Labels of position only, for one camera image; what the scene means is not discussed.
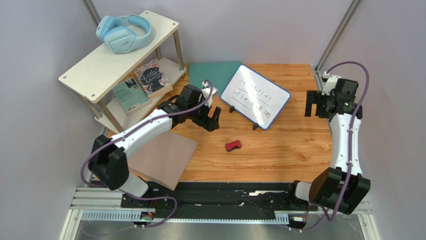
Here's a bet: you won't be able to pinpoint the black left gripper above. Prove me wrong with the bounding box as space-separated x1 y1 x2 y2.
187 97 221 132

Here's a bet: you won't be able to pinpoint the red whiteboard eraser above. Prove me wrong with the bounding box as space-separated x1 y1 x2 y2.
225 140 242 152

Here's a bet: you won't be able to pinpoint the blue framed whiteboard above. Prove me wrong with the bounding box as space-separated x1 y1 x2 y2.
220 64 291 130

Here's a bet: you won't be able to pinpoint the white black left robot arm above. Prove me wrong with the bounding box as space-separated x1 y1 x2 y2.
80 80 221 199

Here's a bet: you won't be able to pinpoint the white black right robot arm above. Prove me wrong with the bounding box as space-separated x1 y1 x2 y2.
293 75 371 215

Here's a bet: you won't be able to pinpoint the teal mat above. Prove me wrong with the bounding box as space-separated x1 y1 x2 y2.
189 61 242 96

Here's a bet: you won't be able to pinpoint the pink square board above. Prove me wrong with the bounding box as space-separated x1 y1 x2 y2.
128 131 198 191

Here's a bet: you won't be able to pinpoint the floral cover book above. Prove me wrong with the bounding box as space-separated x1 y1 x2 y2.
133 59 173 98

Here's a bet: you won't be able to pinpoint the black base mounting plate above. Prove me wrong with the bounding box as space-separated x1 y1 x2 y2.
120 181 318 220

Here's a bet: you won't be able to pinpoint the teal cover book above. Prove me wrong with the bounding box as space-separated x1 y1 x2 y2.
112 77 152 116

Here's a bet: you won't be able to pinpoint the light blue headphones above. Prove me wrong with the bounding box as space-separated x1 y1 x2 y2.
95 14 154 54

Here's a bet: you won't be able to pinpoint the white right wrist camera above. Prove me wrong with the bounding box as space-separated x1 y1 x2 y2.
321 71 341 96

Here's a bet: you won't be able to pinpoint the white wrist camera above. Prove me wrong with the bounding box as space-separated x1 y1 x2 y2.
201 79 219 108
321 71 341 96

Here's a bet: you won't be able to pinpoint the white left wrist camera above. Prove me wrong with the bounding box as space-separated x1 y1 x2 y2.
201 79 219 108

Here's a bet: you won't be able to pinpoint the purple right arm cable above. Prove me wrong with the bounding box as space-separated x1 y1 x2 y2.
287 61 370 233

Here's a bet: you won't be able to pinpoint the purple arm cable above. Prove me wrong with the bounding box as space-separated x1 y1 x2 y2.
79 79 214 229
287 61 370 233

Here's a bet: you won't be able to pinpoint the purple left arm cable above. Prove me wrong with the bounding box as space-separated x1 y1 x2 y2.
79 79 214 229

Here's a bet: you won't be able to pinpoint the aluminium frame rail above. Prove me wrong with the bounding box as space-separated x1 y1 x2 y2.
59 186 380 240

